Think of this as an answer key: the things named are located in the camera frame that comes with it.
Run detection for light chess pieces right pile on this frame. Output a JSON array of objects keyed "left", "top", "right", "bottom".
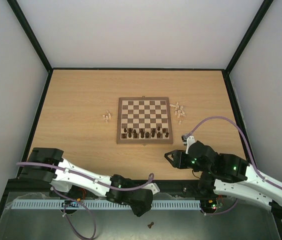
[{"left": 169, "top": 102, "right": 187, "bottom": 125}]

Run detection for light blue cable duct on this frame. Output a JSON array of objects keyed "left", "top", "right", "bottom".
[{"left": 5, "top": 199, "right": 201, "bottom": 211}]

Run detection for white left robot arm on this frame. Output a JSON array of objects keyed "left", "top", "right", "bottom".
[{"left": 17, "top": 147, "right": 160, "bottom": 217}]

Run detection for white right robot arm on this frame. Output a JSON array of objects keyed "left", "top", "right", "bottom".
[{"left": 164, "top": 138, "right": 282, "bottom": 219}]

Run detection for light chess pieces pile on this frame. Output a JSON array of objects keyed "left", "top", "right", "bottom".
[
  {"left": 169, "top": 102, "right": 187, "bottom": 125},
  {"left": 102, "top": 109, "right": 112, "bottom": 123}
]

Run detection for black enclosure frame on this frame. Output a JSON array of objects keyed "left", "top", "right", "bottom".
[{"left": 0, "top": 0, "right": 282, "bottom": 240}]

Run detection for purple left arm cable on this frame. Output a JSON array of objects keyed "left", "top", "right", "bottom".
[{"left": 15, "top": 161, "right": 155, "bottom": 240}]

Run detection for light chess pieces left pile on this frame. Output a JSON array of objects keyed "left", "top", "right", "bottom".
[{"left": 102, "top": 109, "right": 112, "bottom": 123}]

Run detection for wooden chess board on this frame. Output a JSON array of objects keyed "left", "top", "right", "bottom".
[{"left": 116, "top": 96, "right": 173, "bottom": 145}]

